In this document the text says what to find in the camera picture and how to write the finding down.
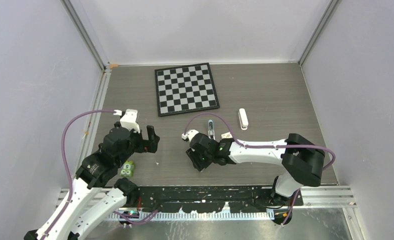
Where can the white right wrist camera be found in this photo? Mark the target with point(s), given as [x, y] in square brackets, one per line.
[189, 135]

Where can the white staple box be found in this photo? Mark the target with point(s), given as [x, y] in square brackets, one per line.
[226, 135]

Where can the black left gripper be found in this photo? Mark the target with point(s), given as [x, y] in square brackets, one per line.
[151, 144]

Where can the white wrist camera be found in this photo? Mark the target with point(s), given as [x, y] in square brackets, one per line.
[129, 119]
[189, 135]

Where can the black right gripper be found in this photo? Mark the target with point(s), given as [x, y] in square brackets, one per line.
[198, 164]

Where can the black and white chessboard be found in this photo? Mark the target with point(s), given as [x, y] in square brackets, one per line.
[185, 89]

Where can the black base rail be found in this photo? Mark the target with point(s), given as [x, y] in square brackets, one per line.
[205, 199]

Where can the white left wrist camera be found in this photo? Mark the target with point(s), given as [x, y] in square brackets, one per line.
[129, 119]

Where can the green toy block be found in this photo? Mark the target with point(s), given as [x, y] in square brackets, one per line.
[127, 169]

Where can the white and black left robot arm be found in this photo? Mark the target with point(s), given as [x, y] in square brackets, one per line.
[71, 220]

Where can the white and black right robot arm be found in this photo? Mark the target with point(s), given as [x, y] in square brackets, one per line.
[302, 160]

